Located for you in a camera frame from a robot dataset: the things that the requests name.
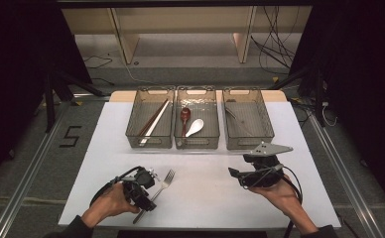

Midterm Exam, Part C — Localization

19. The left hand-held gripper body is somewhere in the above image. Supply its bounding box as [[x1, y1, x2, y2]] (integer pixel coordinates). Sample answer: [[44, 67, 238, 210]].
[[115, 166, 163, 200]]

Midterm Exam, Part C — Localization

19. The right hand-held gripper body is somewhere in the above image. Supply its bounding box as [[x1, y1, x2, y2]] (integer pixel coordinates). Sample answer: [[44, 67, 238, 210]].
[[240, 142, 294, 189]]

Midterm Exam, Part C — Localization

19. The metal fork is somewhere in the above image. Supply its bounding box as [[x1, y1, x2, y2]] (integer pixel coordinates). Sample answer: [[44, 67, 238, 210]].
[[132, 169, 177, 225]]

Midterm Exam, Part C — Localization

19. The smoky clear plastic bin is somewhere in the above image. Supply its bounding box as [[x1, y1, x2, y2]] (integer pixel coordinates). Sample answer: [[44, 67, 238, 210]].
[[125, 85, 176, 149], [174, 84, 221, 151], [222, 86, 276, 151]]

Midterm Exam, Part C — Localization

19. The white ceramic spoon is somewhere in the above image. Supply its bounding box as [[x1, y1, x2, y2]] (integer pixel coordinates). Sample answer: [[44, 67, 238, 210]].
[[185, 118, 205, 139]]

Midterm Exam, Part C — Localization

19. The brown wooden spoon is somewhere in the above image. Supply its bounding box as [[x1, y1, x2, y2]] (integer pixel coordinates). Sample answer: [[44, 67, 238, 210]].
[[180, 107, 193, 138]]

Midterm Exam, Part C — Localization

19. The person's right hand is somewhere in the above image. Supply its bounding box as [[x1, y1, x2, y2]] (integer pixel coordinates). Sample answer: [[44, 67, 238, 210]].
[[248, 178, 303, 218]]

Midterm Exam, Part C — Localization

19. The person's left hand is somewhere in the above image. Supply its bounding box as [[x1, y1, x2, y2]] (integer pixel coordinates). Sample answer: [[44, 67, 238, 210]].
[[86, 181, 142, 221]]

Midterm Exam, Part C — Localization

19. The black metal stand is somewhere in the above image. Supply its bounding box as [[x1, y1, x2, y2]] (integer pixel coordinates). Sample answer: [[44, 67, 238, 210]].
[[269, 63, 327, 128], [43, 68, 106, 133]]

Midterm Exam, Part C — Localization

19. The dark curtain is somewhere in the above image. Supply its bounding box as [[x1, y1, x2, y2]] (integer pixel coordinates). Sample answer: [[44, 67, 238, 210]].
[[289, 0, 385, 212], [0, 0, 92, 189]]

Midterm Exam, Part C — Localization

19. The beige wooden desk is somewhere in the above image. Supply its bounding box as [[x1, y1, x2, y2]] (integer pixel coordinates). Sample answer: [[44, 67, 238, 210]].
[[61, 6, 313, 65]]

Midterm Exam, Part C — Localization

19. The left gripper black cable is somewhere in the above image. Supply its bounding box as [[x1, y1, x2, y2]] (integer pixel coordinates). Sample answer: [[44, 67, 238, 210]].
[[89, 166, 142, 207]]

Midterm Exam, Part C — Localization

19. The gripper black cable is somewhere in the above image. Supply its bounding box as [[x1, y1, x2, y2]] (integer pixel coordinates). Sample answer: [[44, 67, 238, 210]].
[[89, 166, 142, 207], [243, 163, 305, 238]]

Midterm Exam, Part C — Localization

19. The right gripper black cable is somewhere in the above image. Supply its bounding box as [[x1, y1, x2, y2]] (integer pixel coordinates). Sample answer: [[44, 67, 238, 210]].
[[243, 163, 305, 238]]

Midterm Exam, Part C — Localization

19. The aluminium floor rail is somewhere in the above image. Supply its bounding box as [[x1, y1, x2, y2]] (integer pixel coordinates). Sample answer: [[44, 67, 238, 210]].
[[308, 110, 385, 238], [0, 105, 69, 238]]

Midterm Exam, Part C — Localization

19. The white floor cable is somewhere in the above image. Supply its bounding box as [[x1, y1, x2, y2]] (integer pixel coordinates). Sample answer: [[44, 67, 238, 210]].
[[124, 62, 159, 86]]

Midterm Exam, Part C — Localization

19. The thin black floor cable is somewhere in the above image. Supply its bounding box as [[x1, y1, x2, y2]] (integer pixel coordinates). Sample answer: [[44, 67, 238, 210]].
[[81, 54, 114, 70]]

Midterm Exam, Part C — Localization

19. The black cable bundle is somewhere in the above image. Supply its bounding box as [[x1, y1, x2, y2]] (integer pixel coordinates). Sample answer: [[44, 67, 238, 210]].
[[250, 5, 301, 75]]

